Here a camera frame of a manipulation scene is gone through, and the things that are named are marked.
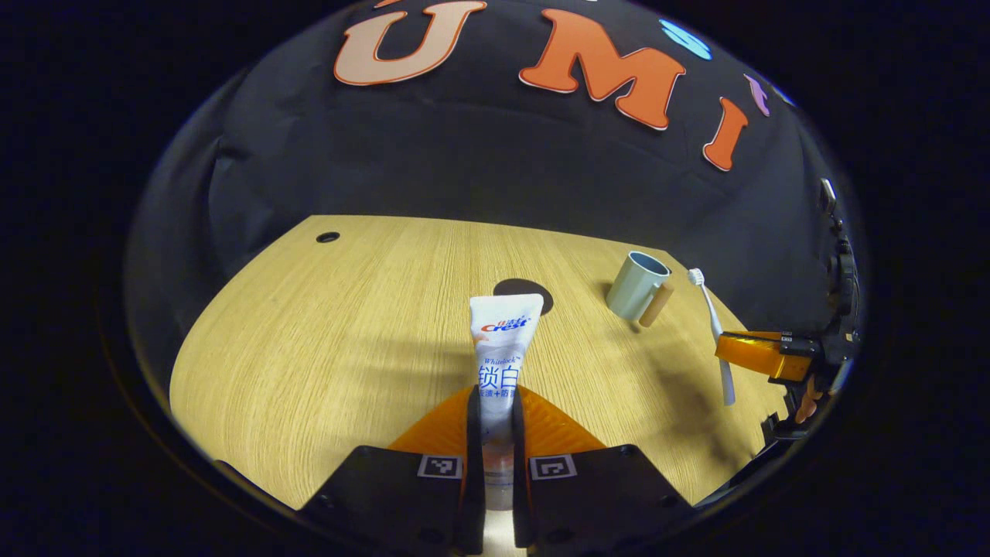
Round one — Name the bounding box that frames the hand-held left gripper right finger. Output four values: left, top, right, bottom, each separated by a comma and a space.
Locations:
510, 384, 693, 554

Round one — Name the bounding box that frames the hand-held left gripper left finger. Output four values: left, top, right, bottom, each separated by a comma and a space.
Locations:
298, 384, 486, 556

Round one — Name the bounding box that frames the dark round coaster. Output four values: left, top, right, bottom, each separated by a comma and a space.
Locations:
493, 278, 555, 316

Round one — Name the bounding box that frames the white toothpaste tube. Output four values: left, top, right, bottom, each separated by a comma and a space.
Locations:
469, 294, 545, 511

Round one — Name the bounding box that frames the white toothbrush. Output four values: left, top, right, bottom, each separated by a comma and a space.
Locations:
688, 268, 737, 406

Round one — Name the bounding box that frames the black backdrop cloth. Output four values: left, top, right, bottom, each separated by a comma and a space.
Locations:
128, 0, 859, 388

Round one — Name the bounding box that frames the pale blue cup wooden handle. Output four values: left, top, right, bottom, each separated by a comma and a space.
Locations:
606, 251, 675, 329

